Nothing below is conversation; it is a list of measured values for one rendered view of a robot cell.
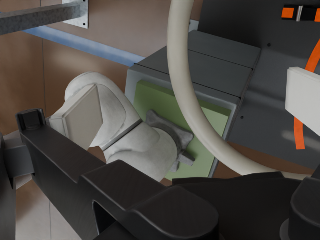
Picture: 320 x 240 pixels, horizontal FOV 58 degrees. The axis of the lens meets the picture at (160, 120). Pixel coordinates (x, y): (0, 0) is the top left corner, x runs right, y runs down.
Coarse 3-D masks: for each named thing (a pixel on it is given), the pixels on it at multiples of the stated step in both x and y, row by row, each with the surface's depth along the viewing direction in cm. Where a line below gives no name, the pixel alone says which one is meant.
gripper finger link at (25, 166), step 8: (48, 120) 16; (8, 144) 13; (16, 144) 13; (24, 144) 13; (8, 152) 12; (16, 152) 13; (24, 152) 13; (8, 160) 13; (16, 160) 13; (24, 160) 13; (8, 168) 13; (16, 168) 13; (24, 168) 13; (32, 168) 13; (8, 176) 13; (16, 176) 13
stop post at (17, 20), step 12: (72, 0) 188; (84, 0) 184; (12, 12) 148; (24, 12) 151; (36, 12) 156; (48, 12) 164; (60, 12) 173; (72, 12) 183; (84, 12) 188; (0, 24) 138; (12, 24) 144; (24, 24) 151; (36, 24) 158; (72, 24) 196; (84, 24) 191
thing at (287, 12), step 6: (288, 6) 141; (294, 6) 140; (300, 6) 137; (306, 6) 138; (282, 12) 143; (288, 12) 142; (294, 12) 141; (300, 12) 138; (306, 12) 137; (312, 12) 136; (318, 12) 134; (282, 18) 144; (288, 18) 143; (294, 18) 142; (300, 18) 139; (306, 18) 138; (312, 18) 137; (318, 18) 135
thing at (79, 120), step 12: (84, 96) 17; (96, 96) 19; (60, 108) 15; (72, 108) 15; (84, 108) 17; (96, 108) 19; (60, 120) 13; (72, 120) 14; (84, 120) 16; (96, 120) 19; (60, 132) 14; (72, 132) 14; (84, 132) 16; (96, 132) 19; (84, 144) 16
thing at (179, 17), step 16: (176, 0) 38; (192, 0) 39; (176, 16) 39; (176, 32) 39; (176, 48) 40; (176, 64) 41; (176, 80) 42; (176, 96) 43; (192, 96) 43; (192, 112) 43; (192, 128) 44; (208, 128) 44; (208, 144) 45; (224, 144) 45; (224, 160) 46; (240, 160) 46; (288, 176) 47; (304, 176) 48
